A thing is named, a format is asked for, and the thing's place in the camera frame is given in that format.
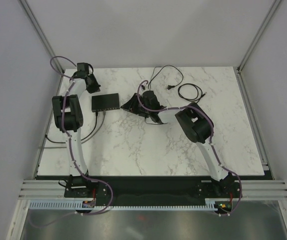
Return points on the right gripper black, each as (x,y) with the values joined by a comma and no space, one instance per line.
(131,105)

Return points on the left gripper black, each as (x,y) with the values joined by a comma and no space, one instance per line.
(96,87)

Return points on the black network switch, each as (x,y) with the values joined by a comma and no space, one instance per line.
(105,102)

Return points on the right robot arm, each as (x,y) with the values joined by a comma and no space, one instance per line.
(196,125)

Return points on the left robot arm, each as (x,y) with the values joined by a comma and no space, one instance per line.
(68,118)

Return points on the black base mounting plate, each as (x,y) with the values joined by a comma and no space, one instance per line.
(157,190)

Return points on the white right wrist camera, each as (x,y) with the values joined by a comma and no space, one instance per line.
(143,87)

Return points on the left aluminium frame post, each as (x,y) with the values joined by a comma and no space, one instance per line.
(37,27)

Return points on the aluminium frame post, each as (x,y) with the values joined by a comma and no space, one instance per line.
(259,33)
(37,27)

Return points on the white slotted cable duct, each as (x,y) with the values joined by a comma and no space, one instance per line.
(82,205)

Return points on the right aluminium frame post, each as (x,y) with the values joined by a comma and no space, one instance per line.
(259,33)

